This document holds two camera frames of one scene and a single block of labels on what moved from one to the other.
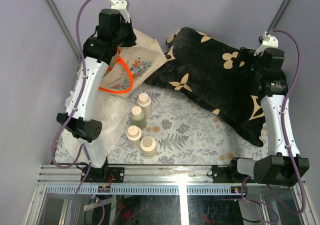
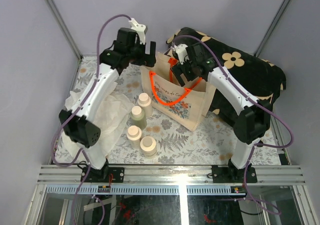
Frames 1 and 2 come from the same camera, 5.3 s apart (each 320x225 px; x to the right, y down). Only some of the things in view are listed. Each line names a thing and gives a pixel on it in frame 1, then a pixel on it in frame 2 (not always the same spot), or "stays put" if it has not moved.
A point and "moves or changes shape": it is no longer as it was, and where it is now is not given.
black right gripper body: [251, 68] → [189, 65]
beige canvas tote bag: [132, 64] moves or changes shape
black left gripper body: [122, 36] → [136, 53]
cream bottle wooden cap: [144, 101] stays put
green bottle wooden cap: [138, 117] stays put
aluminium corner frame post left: [57, 14] stays put
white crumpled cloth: [111, 113] stays put
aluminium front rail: [137, 175] stays put
